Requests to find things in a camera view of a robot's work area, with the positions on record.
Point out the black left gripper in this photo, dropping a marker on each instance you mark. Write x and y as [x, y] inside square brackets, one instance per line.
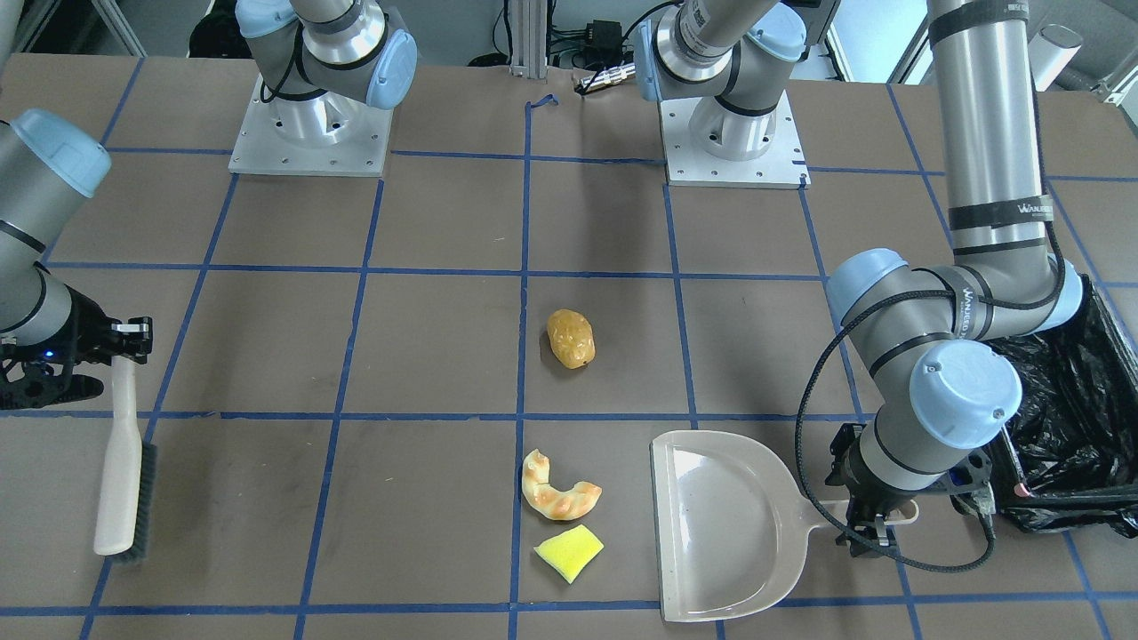
[859, 484]

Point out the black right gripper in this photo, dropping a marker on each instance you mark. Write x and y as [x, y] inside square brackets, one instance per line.
[86, 322]

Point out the beige plastic dustpan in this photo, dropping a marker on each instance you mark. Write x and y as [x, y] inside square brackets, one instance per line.
[735, 535]

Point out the beige hand brush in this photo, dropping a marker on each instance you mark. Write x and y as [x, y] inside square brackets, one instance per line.
[128, 475]

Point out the yellow sponge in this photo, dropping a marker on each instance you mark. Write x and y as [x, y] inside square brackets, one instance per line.
[570, 552]

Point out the toy croissant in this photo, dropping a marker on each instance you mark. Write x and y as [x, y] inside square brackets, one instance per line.
[546, 499]

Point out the toy potato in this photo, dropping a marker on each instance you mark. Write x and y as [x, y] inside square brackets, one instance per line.
[571, 338]

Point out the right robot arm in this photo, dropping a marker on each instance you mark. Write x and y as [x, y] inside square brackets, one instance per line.
[50, 167]

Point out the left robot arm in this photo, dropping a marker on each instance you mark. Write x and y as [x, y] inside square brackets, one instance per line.
[922, 332]

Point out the black trash bin bag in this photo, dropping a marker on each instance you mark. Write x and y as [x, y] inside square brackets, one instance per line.
[1071, 457]

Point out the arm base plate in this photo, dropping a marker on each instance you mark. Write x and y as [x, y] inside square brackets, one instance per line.
[328, 136]
[708, 146]

